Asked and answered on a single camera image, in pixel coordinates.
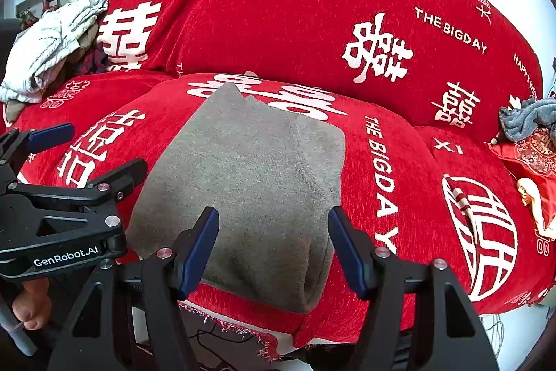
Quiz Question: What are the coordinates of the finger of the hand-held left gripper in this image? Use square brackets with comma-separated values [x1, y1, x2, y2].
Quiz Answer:
[17, 157, 148, 202]
[0, 123, 75, 185]

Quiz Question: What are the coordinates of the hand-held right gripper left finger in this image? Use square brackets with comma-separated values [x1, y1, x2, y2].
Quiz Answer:
[47, 206, 220, 371]

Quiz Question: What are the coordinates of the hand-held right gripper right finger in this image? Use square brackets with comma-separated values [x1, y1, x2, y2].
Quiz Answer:
[328, 206, 500, 371]

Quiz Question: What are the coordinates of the grey knit sweater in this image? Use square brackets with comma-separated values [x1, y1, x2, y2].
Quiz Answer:
[126, 82, 347, 314]

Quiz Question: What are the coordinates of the white grey clothes pile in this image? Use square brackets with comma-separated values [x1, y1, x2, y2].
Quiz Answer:
[0, 0, 109, 104]

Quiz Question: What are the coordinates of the person's left hand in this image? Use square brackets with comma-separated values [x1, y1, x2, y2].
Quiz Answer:
[12, 280, 54, 331]

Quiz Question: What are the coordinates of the dark plaid cloth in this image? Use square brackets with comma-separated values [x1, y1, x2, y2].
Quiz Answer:
[72, 44, 112, 77]

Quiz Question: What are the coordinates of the grey metal pole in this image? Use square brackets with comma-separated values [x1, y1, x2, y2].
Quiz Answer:
[0, 293, 38, 357]

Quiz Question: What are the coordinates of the red satin cushion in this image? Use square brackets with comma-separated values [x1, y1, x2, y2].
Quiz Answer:
[484, 128, 556, 242]

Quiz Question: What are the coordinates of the red printed sofa cover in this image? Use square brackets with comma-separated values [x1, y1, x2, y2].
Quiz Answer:
[0, 0, 556, 361]

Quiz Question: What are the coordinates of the grey-blue fleece cloth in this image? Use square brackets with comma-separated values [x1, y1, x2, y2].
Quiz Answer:
[499, 96, 556, 143]

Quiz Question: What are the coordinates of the black cable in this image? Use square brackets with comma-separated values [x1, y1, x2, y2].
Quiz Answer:
[189, 321, 246, 371]

